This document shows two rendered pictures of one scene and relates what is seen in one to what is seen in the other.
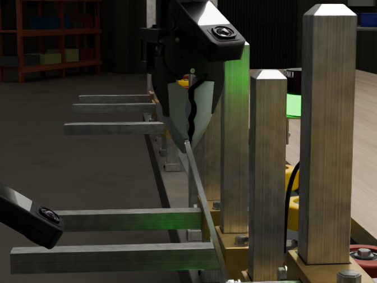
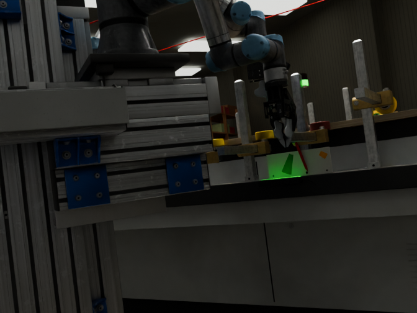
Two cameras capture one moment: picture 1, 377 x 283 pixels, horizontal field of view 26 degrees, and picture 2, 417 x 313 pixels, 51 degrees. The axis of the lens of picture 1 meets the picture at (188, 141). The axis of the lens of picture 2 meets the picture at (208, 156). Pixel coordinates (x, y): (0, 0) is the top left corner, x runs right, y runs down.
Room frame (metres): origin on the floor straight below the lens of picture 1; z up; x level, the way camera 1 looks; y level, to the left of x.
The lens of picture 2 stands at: (0.20, 1.56, 0.77)
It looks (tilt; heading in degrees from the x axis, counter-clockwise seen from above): 2 degrees up; 306
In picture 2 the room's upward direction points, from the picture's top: 7 degrees counter-clockwise
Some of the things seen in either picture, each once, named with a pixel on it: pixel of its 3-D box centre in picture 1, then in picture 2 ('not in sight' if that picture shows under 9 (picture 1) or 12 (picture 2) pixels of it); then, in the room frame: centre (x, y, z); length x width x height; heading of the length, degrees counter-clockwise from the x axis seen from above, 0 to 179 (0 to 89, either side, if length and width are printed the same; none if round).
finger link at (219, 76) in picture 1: (204, 78); not in sight; (0.99, -0.02, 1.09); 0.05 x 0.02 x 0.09; 116
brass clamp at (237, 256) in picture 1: (235, 251); (252, 149); (1.13, -0.07, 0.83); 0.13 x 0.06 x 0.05; 5
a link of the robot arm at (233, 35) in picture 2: not in sight; (232, 26); (1.06, 0.09, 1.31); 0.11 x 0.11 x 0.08; 45
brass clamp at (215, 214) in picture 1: (214, 215); (203, 159); (1.37, -0.04, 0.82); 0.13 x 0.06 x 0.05; 5
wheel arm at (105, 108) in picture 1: (135, 108); not in sight; (2.84, 0.19, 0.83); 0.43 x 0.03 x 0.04; 95
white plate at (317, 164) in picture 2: not in sight; (298, 163); (0.93, -0.06, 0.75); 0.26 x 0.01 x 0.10; 5
